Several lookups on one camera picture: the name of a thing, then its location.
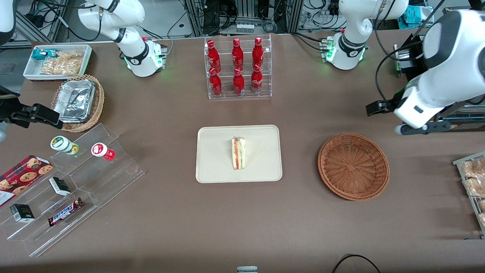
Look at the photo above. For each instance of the oval tan wicker basket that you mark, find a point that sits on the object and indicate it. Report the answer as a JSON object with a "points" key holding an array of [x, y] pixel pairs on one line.
{"points": [[99, 102]]}

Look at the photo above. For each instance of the aluminium frame rack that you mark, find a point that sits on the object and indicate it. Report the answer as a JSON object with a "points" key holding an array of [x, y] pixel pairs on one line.
{"points": [[193, 19]]}

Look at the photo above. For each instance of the clear bag of crackers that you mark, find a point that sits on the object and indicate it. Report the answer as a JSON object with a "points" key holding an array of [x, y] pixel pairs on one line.
{"points": [[72, 55], [60, 66]]}

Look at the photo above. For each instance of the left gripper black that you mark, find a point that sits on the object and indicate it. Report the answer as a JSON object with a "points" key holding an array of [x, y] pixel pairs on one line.
{"points": [[393, 102]]}

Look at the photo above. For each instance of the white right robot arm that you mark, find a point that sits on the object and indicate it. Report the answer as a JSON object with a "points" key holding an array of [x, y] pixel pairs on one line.
{"points": [[132, 57]]}

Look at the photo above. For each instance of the Snickers chocolate bar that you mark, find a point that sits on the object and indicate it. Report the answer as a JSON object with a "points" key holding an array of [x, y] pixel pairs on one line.
{"points": [[64, 212]]}

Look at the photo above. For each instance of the black countertop food warmer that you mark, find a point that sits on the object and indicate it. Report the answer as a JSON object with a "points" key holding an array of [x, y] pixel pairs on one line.
{"points": [[405, 60]]}

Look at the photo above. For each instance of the bagged bread pastry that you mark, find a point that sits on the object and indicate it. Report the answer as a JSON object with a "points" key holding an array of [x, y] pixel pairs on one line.
{"points": [[473, 168], [475, 187], [482, 204], [482, 220]]}

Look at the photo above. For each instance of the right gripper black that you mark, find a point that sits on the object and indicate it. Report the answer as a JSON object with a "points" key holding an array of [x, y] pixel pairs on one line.
{"points": [[8, 108]]}

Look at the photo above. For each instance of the teal snack packet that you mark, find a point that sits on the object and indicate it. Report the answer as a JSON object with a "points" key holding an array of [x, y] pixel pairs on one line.
{"points": [[41, 54]]}

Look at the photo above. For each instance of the white power strip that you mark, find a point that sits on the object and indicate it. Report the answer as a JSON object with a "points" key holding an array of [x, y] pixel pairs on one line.
{"points": [[244, 27]]}

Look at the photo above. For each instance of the red cola bottle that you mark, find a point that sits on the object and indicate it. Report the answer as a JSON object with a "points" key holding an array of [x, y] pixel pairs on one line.
{"points": [[257, 80], [238, 83], [258, 53], [214, 57], [216, 84], [237, 55]]}

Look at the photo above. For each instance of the triangular sandwich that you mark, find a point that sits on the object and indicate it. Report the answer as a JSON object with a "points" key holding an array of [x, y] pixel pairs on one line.
{"points": [[238, 153]]}

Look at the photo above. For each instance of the green lid yoghurt cup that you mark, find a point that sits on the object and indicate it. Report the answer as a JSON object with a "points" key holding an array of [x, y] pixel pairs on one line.
{"points": [[60, 143]]}

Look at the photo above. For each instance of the clear acrylic step stand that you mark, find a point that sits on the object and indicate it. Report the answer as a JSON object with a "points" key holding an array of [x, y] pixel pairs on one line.
{"points": [[41, 239], [113, 178]]}

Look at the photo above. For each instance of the white rectangular snack bin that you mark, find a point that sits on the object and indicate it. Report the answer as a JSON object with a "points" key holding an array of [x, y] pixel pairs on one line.
{"points": [[31, 70]]}

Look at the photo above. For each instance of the small grey device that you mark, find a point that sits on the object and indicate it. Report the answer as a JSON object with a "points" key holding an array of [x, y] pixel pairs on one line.
{"points": [[247, 269]]}

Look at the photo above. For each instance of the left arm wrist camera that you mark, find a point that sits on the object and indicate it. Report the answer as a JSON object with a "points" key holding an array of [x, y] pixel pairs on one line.
{"points": [[416, 129]]}

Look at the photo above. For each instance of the small black chocolate box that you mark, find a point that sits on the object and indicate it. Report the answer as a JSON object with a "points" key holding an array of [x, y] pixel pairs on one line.
{"points": [[22, 213], [60, 185]]}

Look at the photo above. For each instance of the beige plastic serving tray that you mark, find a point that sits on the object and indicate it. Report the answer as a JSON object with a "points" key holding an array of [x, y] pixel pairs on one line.
{"points": [[212, 167]]}

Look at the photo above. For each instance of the aluminium foil tray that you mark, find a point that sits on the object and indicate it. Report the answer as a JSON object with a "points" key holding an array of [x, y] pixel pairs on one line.
{"points": [[74, 100]]}

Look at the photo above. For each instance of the red chocolate chip cookie box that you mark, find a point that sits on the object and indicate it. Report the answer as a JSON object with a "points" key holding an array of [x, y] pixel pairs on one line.
{"points": [[22, 176]]}

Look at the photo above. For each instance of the red lid yoghurt cup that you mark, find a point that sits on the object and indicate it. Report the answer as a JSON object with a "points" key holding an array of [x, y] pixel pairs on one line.
{"points": [[100, 149]]}

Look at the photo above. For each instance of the round brown wicker basket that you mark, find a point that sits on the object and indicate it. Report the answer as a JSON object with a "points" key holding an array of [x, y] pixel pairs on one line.
{"points": [[352, 167]]}

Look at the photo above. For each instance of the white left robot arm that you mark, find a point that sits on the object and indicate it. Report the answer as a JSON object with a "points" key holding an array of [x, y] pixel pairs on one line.
{"points": [[447, 76]]}

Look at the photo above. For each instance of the grey bread rack tray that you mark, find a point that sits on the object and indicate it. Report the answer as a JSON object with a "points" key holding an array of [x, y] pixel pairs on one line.
{"points": [[460, 167]]}

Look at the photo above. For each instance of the clear acrylic bottle rack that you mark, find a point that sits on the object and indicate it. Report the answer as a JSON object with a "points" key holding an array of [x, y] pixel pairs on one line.
{"points": [[227, 94]]}

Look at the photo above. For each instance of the teal plastic bag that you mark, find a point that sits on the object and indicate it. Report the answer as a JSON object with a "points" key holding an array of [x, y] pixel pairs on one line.
{"points": [[416, 17]]}

